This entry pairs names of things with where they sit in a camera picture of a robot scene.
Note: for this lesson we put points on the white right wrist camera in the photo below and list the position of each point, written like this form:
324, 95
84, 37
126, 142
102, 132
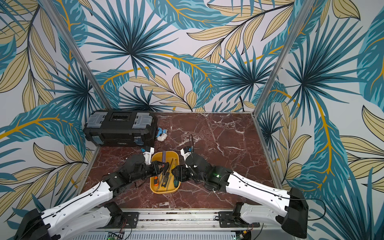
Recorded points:
186, 152

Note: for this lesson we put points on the aluminium left corner post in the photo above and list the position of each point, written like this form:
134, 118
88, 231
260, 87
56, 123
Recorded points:
58, 21

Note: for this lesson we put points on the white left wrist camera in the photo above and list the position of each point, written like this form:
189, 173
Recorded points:
147, 153

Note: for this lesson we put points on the black yellow-dotted screwdriver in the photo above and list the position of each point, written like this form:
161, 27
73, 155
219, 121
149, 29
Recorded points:
166, 177

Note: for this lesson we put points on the aluminium corner post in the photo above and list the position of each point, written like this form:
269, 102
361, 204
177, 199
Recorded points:
291, 37
58, 21

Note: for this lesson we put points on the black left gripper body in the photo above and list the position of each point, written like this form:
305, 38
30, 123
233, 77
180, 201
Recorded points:
147, 171

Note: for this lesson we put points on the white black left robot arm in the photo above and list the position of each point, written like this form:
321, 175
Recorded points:
90, 210

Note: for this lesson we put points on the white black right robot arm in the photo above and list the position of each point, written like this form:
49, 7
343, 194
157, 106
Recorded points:
288, 209

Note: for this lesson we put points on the aluminium right corner post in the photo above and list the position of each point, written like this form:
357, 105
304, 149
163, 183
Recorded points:
291, 37

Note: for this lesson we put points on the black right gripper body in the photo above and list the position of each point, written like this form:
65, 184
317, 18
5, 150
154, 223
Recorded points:
178, 172

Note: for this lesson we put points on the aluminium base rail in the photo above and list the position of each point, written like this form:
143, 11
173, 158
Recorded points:
193, 224

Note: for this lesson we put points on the black plastic toolbox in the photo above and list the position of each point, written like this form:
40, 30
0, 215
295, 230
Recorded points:
121, 128

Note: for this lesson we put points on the blue white small object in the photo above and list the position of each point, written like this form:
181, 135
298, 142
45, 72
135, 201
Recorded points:
162, 135

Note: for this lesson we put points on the yellow plastic storage box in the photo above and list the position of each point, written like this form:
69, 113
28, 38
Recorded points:
171, 157

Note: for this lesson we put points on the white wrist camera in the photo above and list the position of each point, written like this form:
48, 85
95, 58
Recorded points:
186, 152
147, 153

